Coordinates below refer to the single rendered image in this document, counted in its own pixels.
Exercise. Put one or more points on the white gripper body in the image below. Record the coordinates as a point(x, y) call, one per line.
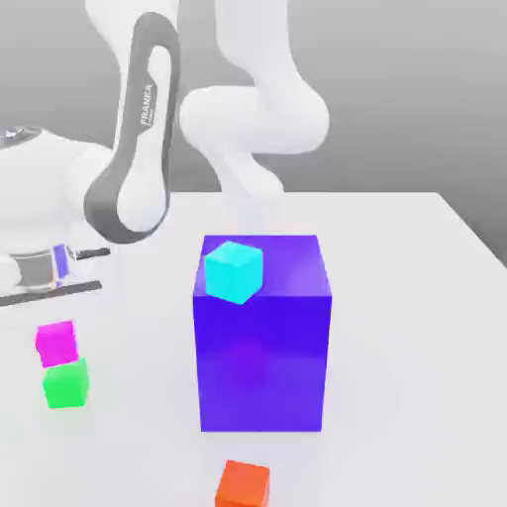
point(47, 294)

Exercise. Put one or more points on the small magenta cube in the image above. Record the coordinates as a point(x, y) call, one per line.
point(57, 344)

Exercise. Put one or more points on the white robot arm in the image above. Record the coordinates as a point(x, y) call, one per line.
point(142, 119)

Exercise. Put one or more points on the small green cube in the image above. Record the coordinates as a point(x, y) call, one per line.
point(65, 385)

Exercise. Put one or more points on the small cyan cube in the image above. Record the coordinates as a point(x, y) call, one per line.
point(233, 273)

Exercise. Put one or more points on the small orange cube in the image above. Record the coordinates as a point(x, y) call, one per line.
point(242, 486)

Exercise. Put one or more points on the large purple box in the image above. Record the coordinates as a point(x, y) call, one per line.
point(261, 356)

